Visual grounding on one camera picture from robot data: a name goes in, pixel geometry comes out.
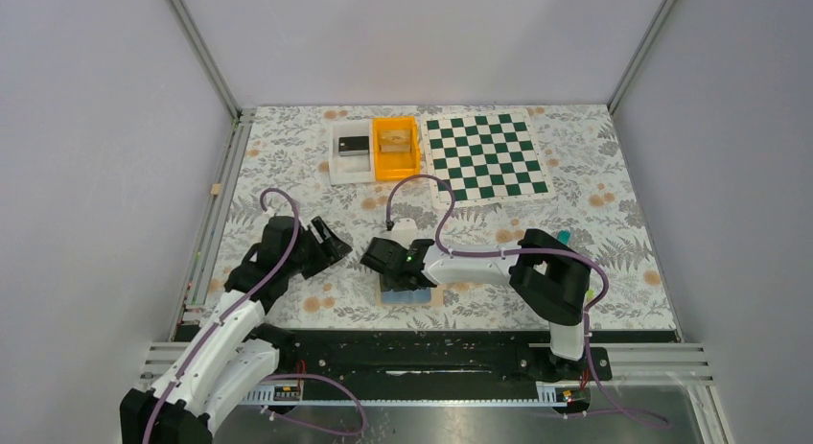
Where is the beige leather card holder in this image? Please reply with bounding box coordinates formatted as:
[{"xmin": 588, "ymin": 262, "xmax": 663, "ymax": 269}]
[{"xmin": 377, "ymin": 276, "xmax": 443, "ymax": 307}]

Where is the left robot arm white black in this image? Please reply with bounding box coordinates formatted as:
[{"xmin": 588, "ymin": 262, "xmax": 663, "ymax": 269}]
[{"xmin": 119, "ymin": 216, "xmax": 352, "ymax": 443}]

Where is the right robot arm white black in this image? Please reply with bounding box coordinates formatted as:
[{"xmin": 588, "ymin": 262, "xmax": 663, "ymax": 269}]
[{"xmin": 360, "ymin": 229, "xmax": 592, "ymax": 361}]

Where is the teal card on table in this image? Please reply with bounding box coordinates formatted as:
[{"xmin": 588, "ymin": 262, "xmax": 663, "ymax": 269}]
[{"xmin": 557, "ymin": 230, "xmax": 570, "ymax": 245}]

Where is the white plastic bin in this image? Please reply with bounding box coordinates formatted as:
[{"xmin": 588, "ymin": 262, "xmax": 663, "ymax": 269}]
[{"xmin": 328, "ymin": 119, "xmax": 375, "ymax": 186}]

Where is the floral table cloth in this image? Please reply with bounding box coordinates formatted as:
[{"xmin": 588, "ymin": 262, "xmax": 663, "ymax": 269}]
[{"xmin": 199, "ymin": 105, "xmax": 678, "ymax": 331}]

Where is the black box in white bin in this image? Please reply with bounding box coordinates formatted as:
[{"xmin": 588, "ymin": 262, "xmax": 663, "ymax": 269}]
[{"xmin": 337, "ymin": 135, "xmax": 370, "ymax": 157}]

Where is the orange plastic bin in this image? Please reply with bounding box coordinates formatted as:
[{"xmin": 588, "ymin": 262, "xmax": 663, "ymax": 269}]
[{"xmin": 372, "ymin": 116, "xmax": 421, "ymax": 181}]

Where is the wooden block in orange bin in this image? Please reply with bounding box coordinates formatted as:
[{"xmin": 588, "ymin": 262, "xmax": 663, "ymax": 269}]
[{"xmin": 379, "ymin": 129, "xmax": 412, "ymax": 153}]

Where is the green white chessboard mat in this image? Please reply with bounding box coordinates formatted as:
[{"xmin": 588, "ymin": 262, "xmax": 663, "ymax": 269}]
[{"xmin": 419, "ymin": 108, "xmax": 555, "ymax": 209}]

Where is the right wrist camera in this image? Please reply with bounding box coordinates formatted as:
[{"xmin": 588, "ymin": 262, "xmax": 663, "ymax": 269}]
[{"xmin": 388, "ymin": 218, "xmax": 418, "ymax": 247}]

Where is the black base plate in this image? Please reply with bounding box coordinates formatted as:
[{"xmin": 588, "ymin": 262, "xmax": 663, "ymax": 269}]
[{"xmin": 248, "ymin": 325, "xmax": 613, "ymax": 401}]

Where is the slotted cable duct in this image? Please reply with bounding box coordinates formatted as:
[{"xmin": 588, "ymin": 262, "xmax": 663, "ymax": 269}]
[{"xmin": 241, "ymin": 381, "xmax": 573, "ymax": 409}]

